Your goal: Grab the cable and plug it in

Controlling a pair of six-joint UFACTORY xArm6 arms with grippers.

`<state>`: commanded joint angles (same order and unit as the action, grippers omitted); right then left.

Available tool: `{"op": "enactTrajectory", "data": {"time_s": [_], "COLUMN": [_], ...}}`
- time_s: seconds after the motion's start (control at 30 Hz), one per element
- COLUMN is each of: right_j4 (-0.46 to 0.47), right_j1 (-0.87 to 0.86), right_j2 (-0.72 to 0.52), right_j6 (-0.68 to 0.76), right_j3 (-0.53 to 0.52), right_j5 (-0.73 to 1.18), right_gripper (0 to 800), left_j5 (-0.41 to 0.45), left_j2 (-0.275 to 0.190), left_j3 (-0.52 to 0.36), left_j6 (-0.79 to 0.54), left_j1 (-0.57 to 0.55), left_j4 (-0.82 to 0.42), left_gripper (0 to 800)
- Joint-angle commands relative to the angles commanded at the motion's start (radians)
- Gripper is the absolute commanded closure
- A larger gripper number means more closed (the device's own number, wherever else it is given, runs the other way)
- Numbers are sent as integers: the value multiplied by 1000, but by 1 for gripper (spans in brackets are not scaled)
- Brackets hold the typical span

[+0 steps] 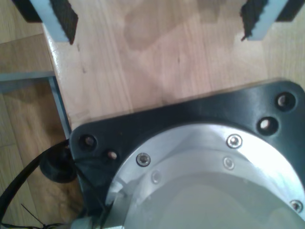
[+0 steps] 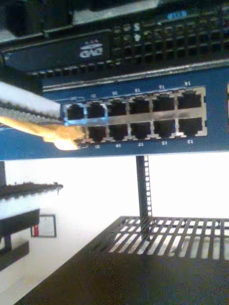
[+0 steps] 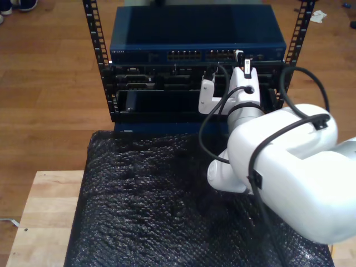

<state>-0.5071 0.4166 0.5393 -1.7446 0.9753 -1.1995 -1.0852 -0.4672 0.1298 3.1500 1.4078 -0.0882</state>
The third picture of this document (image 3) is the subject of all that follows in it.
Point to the black rack server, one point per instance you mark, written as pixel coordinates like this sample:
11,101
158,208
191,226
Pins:
167,80

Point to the blue rack base unit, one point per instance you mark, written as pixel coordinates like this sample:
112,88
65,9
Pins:
167,127

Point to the crumpled white paper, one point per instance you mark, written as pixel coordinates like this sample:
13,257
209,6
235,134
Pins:
318,16

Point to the dark round object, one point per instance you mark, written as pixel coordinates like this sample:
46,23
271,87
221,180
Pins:
353,25

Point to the small blue object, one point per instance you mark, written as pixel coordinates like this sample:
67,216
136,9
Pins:
346,5

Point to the black bubble mat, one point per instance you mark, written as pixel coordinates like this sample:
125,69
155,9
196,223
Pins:
153,208

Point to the black shoe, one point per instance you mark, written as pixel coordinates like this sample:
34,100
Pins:
29,5

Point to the white shoe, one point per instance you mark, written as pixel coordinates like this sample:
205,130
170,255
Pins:
1,19
6,9

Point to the blue network switch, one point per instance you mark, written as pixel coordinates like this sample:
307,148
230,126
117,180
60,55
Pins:
194,27

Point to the black perforated rack post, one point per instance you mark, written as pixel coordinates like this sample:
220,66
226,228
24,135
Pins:
300,27
96,30

